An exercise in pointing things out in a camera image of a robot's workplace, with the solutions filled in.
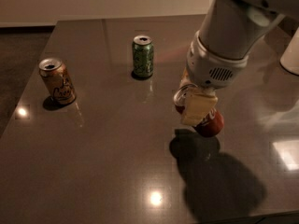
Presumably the green soda can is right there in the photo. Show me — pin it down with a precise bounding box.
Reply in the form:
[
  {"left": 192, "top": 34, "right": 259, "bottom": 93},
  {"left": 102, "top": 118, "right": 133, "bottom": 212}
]
[{"left": 132, "top": 35, "right": 154, "bottom": 78}]

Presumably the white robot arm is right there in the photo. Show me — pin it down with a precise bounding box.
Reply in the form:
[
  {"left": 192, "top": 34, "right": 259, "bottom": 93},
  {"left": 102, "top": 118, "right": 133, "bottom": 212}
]
[{"left": 174, "top": 0, "right": 299, "bottom": 126}]

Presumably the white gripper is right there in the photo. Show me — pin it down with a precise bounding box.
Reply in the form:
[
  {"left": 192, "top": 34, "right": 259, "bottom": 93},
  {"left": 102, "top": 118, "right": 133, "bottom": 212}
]
[{"left": 179, "top": 32, "right": 249, "bottom": 126}]

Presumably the red coke can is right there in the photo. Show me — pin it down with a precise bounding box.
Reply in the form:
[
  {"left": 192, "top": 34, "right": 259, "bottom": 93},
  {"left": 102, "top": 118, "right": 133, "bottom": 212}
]
[{"left": 173, "top": 84, "right": 224, "bottom": 137}]

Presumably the orange La Croix can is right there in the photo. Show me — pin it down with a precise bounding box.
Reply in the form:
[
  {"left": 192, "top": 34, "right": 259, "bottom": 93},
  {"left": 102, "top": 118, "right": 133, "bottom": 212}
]
[{"left": 38, "top": 57, "right": 76, "bottom": 105}]

